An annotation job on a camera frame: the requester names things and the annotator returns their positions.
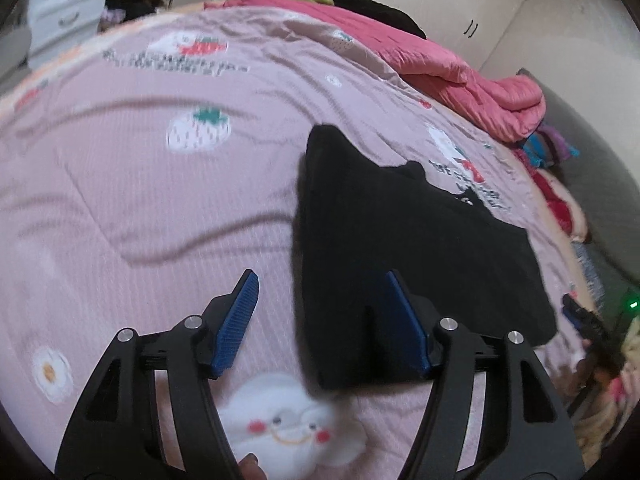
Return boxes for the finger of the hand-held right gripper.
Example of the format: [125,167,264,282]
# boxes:
[561,292,610,347]

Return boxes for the person's left hand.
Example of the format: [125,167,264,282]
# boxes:
[238,452,263,480]

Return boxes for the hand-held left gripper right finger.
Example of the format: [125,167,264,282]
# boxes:
[367,269,587,480]

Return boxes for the striped colourful cloth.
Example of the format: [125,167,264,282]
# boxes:
[522,125,578,168]

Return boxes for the grey padded headboard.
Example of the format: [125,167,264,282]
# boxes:
[517,67,640,311]

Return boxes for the black cloth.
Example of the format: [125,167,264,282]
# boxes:
[272,0,427,40]

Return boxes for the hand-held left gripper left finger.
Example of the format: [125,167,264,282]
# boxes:
[55,269,260,480]

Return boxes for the white drawer cabinet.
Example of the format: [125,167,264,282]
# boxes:
[27,0,113,68]

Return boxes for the red cloth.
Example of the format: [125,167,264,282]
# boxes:
[532,167,588,238]

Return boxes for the pink strawberry printed blanket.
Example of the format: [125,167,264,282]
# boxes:
[0,2,601,480]

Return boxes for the pink quilt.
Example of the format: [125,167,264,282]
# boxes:
[205,0,547,143]

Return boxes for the black pants with orange cuffs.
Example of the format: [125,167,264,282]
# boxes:
[292,124,558,391]

